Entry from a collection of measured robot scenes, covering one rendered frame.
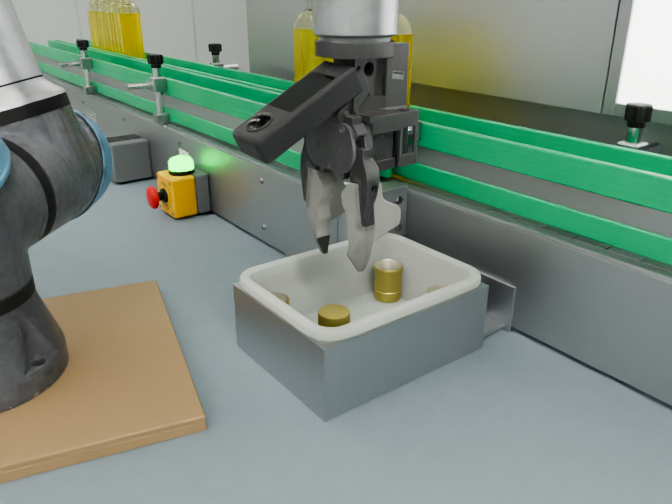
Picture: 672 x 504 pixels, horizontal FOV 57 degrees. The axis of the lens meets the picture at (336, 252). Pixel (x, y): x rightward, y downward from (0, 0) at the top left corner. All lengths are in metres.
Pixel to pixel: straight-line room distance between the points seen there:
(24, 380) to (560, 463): 0.48
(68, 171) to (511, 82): 0.59
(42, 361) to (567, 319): 0.54
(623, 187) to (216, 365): 0.45
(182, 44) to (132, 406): 6.64
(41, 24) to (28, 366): 6.15
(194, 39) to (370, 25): 6.69
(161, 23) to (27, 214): 6.47
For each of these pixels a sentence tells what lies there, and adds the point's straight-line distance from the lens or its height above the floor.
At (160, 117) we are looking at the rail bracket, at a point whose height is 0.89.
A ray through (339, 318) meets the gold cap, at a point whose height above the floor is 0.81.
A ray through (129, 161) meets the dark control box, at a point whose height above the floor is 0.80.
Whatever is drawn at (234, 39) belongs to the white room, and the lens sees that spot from 7.43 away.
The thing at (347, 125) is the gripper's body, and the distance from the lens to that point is 0.56.
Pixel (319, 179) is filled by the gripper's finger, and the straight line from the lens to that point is 0.61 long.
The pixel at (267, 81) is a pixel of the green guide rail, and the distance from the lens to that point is 1.27.
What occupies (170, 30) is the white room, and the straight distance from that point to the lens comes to 7.11.
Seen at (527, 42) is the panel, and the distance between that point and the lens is 0.92.
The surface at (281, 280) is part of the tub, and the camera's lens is 0.70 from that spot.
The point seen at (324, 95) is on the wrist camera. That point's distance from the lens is 0.54.
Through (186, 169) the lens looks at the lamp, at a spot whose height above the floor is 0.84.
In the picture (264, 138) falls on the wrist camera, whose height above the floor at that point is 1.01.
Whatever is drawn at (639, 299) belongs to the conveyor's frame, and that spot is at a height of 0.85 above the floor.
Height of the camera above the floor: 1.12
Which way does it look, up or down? 23 degrees down
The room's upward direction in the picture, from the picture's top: straight up
